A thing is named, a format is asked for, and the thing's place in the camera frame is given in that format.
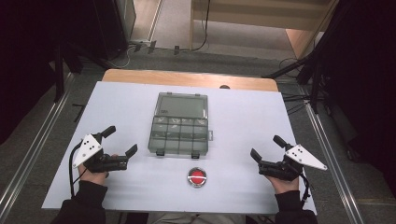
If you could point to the white table board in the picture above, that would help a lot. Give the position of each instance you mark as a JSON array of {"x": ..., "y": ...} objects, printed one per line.
[{"x": 243, "y": 124}]

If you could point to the white power strip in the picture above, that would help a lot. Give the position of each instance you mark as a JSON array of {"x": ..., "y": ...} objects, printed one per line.
[{"x": 140, "y": 41}]

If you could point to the metal floor rail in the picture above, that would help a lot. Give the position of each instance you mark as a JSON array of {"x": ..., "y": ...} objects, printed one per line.
[
  {"x": 334, "y": 165},
  {"x": 34, "y": 146}
]

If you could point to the small black angled bar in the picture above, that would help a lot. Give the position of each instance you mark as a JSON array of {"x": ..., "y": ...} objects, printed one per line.
[{"x": 79, "y": 110}]

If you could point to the black metal stand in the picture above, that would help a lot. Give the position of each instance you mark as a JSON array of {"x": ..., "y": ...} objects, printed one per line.
[
  {"x": 306, "y": 67},
  {"x": 59, "y": 74}
]

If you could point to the clear plastic compartment box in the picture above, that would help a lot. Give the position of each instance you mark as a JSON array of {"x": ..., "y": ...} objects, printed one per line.
[{"x": 180, "y": 126}]

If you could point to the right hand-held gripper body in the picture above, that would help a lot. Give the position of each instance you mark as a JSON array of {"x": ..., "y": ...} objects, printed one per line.
[{"x": 299, "y": 155}]

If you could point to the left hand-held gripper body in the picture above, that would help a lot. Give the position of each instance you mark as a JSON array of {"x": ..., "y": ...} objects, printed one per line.
[{"x": 88, "y": 150}]

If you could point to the person's right hand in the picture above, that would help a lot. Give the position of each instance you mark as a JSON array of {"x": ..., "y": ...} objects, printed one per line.
[{"x": 285, "y": 185}]

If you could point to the red round button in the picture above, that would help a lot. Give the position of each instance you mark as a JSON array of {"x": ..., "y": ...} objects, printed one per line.
[{"x": 197, "y": 177}]

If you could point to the person's left hand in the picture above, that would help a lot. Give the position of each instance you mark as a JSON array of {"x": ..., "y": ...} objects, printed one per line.
[{"x": 93, "y": 176}]

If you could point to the light wooden furniture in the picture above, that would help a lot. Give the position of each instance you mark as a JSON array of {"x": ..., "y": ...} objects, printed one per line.
[{"x": 264, "y": 14}]

